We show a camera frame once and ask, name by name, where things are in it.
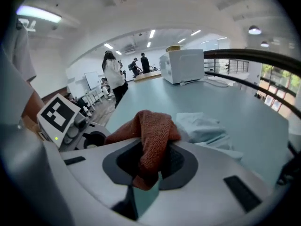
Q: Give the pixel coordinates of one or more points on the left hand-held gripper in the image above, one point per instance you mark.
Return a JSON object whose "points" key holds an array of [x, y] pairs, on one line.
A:
{"points": [[58, 114]]}

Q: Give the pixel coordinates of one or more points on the black pendant lamp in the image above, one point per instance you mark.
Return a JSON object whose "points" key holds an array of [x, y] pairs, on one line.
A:
{"points": [[255, 30], [264, 44]]}

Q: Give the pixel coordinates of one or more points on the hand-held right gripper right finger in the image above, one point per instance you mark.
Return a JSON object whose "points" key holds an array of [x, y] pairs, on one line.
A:
{"points": [[211, 192]]}

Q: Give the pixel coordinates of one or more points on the ceiling strip light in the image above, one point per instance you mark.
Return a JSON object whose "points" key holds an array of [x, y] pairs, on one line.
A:
{"points": [[38, 14]]}

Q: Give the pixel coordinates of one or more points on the person's grey hoodie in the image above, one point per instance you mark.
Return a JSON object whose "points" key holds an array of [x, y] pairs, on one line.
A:
{"points": [[14, 79]]}

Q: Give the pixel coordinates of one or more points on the rust brown cloth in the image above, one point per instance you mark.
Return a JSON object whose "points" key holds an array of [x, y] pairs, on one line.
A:
{"points": [[155, 131]]}

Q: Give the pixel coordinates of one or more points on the white microwave oven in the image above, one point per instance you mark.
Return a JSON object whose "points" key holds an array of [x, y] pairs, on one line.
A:
{"points": [[183, 65]]}

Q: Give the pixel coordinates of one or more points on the person's left forearm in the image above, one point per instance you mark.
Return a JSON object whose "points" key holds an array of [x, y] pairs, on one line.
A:
{"points": [[33, 105]]}

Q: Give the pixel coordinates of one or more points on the whiteboard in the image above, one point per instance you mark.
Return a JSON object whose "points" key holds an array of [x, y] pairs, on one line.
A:
{"points": [[92, 80]]}

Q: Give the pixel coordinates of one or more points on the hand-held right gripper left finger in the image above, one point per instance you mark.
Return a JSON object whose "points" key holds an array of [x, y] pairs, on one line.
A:
{"points": [[89, 173]]}

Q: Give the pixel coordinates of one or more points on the glass window wall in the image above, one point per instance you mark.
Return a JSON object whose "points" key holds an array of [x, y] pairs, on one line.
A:
{"points": [[282, 79]]}

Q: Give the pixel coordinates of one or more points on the white desk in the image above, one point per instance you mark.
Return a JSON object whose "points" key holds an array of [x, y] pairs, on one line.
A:
{"points": [[94, 94]]}

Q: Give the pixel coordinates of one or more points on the light blue cloth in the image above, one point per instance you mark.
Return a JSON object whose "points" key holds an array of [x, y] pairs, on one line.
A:
{"points": [[200, 126]]}

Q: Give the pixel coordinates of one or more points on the group of ceiling panel lights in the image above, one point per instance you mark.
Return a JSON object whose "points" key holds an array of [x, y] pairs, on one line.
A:
{"points": [[152, 33]]}

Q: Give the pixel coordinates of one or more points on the wooden table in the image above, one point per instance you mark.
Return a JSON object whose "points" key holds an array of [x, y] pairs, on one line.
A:
{"points": [[148, 75]]}

